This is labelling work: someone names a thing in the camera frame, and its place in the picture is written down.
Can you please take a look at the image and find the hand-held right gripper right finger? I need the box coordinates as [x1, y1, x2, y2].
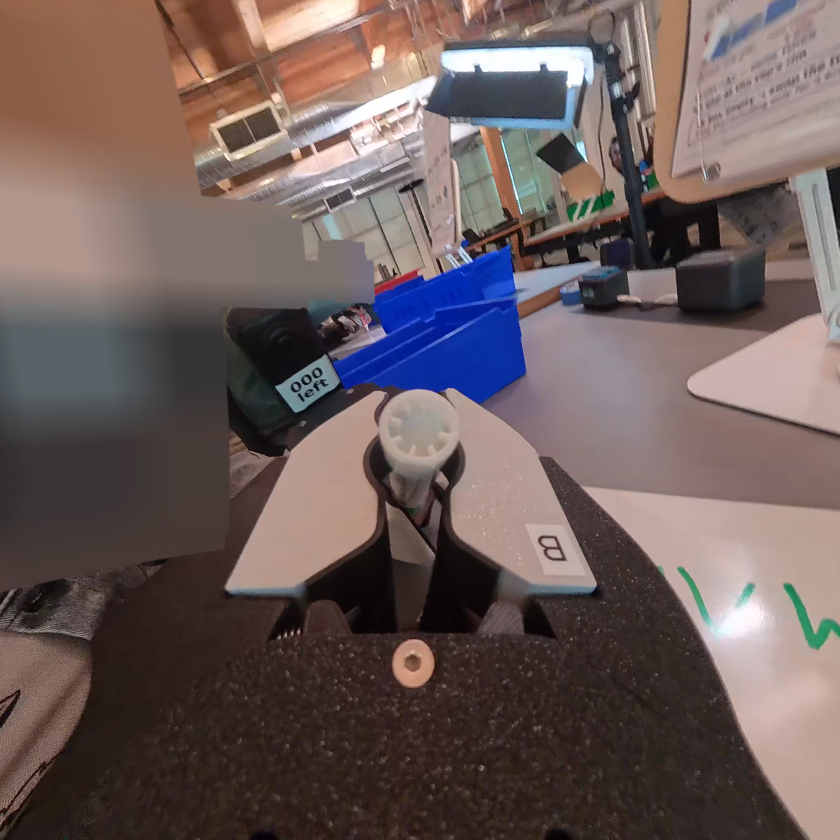
[422, 388, 598, 634]

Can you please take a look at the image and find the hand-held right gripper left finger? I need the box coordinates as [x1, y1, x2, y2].
[225, 387, 399, 634]

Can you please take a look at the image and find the blue plastic bin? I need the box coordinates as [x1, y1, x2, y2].
[375, 246, 517, 332]
[333, 303, 528, 406]

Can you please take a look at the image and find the white whiteboard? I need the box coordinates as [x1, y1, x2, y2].
[583, 487, 840, 840]

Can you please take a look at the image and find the background sign board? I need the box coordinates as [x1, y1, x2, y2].
[422, 113, 462, 261]

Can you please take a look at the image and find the wooden edged side table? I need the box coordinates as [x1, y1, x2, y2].
[512, 261, 595, 317]

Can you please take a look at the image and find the black and blue battery stack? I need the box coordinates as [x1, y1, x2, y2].
[579, 266, 630, 311]

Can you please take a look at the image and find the person's denim jacket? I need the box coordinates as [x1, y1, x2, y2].
[0, 561, 168, 634]

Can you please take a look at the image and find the person in white shirt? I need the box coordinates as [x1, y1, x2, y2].
[524, 190, 665, 249]

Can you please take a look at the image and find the white metal stand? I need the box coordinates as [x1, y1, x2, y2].
[688, 167, 840, 435]

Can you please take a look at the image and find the dark grey charger box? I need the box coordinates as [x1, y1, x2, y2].
[676, 248, 767, 313]

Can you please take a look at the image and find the green striped box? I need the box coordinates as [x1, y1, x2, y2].
[566, 192, 616, 222]

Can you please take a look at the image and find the studio light panel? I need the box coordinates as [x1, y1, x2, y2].
[427, 36, 597, 130]

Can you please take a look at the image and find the beige fabric cushion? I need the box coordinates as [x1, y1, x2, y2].
[0, 629, 94, 840]

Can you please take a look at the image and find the black metal pole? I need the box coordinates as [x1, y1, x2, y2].
[594, 13, 655, 270]

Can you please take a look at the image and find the wooden sign board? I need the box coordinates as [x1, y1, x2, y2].
[653, 0, 840, 206]

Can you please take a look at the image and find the silver ventilation duct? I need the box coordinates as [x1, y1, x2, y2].
[195, 105, 431, 193]

